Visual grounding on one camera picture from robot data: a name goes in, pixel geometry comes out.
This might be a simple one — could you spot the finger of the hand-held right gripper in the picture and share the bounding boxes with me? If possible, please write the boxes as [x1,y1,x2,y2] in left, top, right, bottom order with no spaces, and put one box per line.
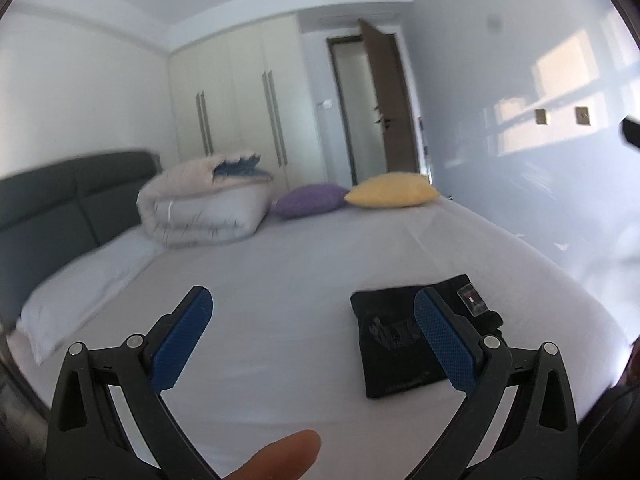
[619,116,640,152]

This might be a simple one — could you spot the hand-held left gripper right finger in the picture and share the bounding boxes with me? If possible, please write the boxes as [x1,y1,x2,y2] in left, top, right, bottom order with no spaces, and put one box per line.
[414,286,581,480]

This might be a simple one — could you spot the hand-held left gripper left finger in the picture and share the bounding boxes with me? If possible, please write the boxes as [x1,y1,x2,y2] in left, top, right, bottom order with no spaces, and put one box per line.
[46,285,221,480]

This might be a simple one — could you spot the white pillow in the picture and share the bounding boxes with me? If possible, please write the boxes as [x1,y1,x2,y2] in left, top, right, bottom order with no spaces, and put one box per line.
[17,225,166,366]

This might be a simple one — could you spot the dark grey headboard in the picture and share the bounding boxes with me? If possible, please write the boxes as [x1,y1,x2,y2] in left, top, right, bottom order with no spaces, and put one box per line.
[0,149,161,331]

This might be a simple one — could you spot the person's left hand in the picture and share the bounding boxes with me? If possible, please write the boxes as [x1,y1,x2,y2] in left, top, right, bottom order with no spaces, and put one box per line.
[220,430,322,480]

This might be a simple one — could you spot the purple pillow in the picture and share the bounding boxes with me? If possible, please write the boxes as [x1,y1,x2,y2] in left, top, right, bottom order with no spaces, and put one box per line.
[271,183,351,220]

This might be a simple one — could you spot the cream wardrobe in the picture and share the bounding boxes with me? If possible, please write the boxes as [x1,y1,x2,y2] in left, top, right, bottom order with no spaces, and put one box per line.
[167,14,331,186]

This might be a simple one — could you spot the brown wooden door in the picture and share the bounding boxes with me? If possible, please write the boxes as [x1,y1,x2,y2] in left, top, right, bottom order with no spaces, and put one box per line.
[357,17,418,176]

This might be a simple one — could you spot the bed with white sheet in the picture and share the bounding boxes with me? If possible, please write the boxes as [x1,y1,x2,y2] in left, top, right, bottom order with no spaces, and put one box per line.
[7,192,631,480]

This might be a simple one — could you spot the folded beige duvet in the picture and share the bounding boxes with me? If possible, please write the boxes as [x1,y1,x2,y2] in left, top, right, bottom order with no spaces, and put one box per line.
[136,150,273,247]

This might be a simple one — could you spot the yellow pillow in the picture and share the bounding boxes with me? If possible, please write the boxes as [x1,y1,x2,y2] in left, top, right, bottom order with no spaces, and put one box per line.
[344,172,441,209]

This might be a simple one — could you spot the black pants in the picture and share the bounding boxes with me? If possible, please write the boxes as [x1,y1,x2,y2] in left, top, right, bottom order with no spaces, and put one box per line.
[350,274,503,400]

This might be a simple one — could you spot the dark cloth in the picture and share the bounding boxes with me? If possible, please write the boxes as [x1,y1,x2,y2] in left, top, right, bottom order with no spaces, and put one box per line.
[580,340,640,480]

